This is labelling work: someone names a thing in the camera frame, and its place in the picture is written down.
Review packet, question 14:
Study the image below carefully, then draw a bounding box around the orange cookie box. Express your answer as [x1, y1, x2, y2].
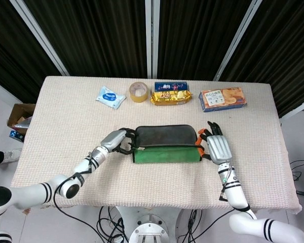
[198, 87, 249, 113]

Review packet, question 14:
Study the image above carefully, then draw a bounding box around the white shoe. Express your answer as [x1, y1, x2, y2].
[2, 148, 22, 163]

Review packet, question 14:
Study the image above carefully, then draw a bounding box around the silver foil bag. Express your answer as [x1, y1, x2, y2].
[12, 117, 31, 131]

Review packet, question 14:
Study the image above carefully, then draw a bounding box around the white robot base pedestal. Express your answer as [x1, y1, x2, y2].
[116, 206, 183, 243]

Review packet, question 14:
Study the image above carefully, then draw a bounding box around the yellow tape roll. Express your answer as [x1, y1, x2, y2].
[129, 82, 150, 103]

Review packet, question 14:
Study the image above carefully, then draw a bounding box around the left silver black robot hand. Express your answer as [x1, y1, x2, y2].
[99, 128, 138, 155]

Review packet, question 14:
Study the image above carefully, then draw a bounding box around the black curtain panel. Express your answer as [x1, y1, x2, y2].
[24, 0, 149, 78]
[0, 0, 63, 104]
[219, 0, 304, 118]
[157, 0, 254, 80]

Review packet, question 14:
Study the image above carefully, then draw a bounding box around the dark grey green cloth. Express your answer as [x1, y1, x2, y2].
[131, 125, 205, 164]

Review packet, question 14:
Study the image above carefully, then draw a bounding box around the black floor cable bundle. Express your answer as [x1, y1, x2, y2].
[177, 209, 204, 243]
[98, 205, 130, 243]
[290, 161, 304, 181]

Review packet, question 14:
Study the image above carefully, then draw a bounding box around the brown cardboard box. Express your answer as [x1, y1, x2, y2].
[7, 103, 36, 127]

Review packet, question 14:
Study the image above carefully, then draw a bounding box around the beige woven tablecloth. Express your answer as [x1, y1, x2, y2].
[9, 75, 302, 215]

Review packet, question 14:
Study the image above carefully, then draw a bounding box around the small blue box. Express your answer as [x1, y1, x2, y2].
[9, 130, 25, 143]

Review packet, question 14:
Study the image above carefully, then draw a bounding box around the grey metal frame post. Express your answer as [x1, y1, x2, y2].
[10, 0, 70, 76]
[144, 0, 161, 78]
[212, 0, 263, 82]

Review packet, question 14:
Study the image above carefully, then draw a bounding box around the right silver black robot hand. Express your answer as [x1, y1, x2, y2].
[195, 121, 233, 165]

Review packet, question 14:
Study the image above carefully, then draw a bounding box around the blue white wet wipes pack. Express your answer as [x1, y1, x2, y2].
[95, 85, 127, 110]

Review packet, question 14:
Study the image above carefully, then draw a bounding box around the gold snack packet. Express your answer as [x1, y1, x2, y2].
[149, 90, 194, 106]

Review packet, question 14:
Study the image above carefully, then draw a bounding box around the blue snack box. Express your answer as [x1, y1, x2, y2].
[154, 81, 191, 92]

